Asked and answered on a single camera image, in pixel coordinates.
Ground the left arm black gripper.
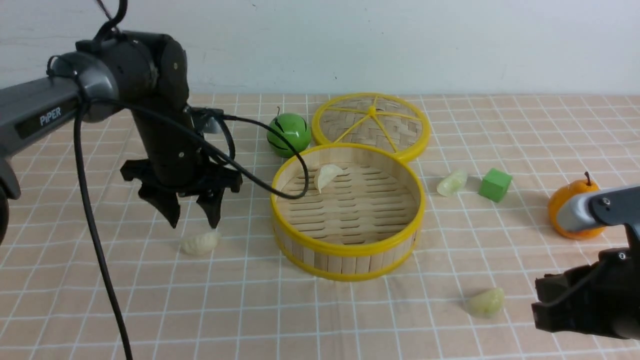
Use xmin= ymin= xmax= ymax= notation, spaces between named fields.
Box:
xmin=120 ymin=112 xmax=243 ymax=230

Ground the checkered beige tablecloth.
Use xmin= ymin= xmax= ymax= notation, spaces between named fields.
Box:
xmin=0 ymin=92 xmax=640 ymax=360

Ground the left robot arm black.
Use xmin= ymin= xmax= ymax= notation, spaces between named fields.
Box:
xmin=0 ymin=31 xmax=243 ymax=236

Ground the bamboo steamer tray yellow rim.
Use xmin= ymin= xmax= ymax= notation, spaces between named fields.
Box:
xmin=270 ymin=143 xmax=426 ymax=281

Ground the white dumpling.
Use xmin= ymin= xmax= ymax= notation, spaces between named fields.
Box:
xmin=179 ymin=231 xmax=221 ymax=256
xmin=313 ymin=163 xmax=344 ymax=194

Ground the white dumpling in steamer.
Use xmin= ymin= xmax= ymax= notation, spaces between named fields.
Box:
xmin=313 ymin=163 xmax=344 ymax=194

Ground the orange pear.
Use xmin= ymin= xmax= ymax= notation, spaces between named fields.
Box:
xmin=547 ymin=171 xmax=605 ymax=240

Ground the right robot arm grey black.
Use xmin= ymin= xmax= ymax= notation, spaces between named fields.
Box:
xmin=531 ymin=186 xmax=640 ymax=340

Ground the green round fruit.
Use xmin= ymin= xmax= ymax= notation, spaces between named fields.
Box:
xmin=266 ymin=112 xmax=312 ymax=159

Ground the bamboo steamer lid yellow rim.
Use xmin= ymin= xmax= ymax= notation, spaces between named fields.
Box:
xmin=311 ymin=92 xmax=432 ymax=163

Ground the pale green dumpling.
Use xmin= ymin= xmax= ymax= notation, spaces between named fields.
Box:
xmin=466 ymin=287 xmax=505 ymax=319
xmin=436 ymin=169 xmax=468 ymax=198

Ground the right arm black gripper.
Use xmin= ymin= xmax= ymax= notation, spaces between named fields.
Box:
xmin=531 ymin=248 xmax=640 ymax=340

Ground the green cube block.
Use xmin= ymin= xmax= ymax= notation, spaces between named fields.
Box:
xmin=478 ymin=168 xmax=513 ymax=203

